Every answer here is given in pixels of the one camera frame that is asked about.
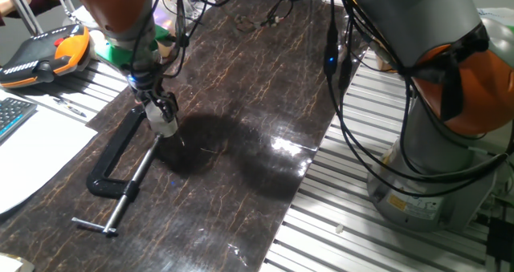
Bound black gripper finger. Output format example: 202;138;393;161
156;90;180;124

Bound gripper finger with silver pad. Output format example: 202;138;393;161
134;91;150;112

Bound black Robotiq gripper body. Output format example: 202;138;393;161
127;65;168;103

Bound translucent white plastic lid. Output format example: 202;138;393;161
143;101;172;125

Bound forearm in dark red sleeve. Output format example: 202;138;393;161
0;0;61;26

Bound bag of yellow sponges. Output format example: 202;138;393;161
154;1;180;59

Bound black metal C-clamp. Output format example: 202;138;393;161
71;105;168;237

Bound dark pen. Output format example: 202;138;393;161
51;97;88;118

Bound orange black teach pendant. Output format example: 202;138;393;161
0;22;92;89

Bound dark marble pattern mat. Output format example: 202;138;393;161
0;0;354;272

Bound large white paper sheet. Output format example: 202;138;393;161
0;89;99;215

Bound small circuit board red light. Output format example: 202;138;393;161
235;14;282;33

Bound black computer keyboard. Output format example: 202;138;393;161
0;96;39;143

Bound open cardboard box wooden blocks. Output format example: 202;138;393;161
375;55;398;73

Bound black box device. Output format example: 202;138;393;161
485;217;514;265

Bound green wrist mount plate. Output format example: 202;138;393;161
94;25;172;69

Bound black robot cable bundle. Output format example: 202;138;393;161
128;0;514;197

